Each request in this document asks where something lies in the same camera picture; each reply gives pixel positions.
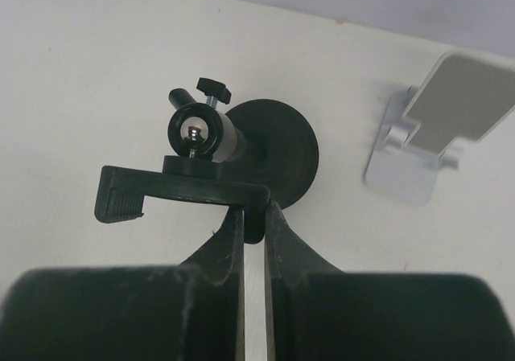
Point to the silver metal phone stand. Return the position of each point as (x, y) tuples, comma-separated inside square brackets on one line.
[(424, 129)]

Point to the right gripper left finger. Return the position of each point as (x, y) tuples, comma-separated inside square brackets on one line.
[(191, 311)]

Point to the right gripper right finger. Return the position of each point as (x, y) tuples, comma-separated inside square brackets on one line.
[(314, 311)]

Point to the black round-base clamp stand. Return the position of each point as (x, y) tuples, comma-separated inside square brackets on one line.
[(259, 151)]

